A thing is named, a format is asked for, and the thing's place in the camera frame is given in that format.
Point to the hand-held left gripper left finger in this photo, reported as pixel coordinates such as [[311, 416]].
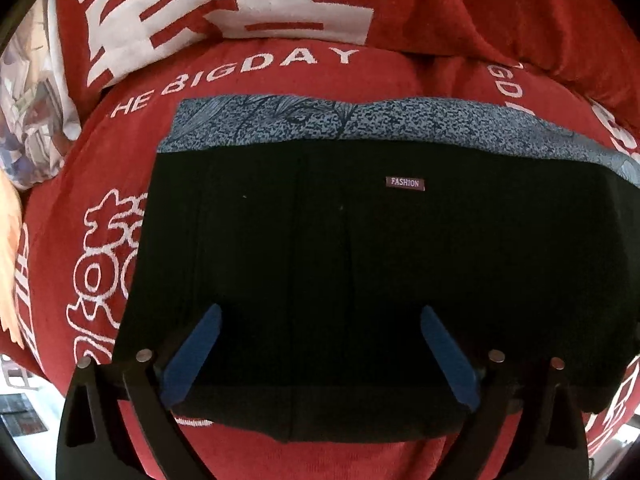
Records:
[[192, 355]]

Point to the pale printed pillow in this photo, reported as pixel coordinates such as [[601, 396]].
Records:
[[30, 110]]

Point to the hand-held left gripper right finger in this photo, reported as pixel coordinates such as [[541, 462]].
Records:
[[450, 360]]

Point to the red printed sofa cover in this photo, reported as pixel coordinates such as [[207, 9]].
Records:
[[425, 10]]

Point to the black pants with grey waistband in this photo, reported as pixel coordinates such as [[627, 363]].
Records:
[[325, 235]]

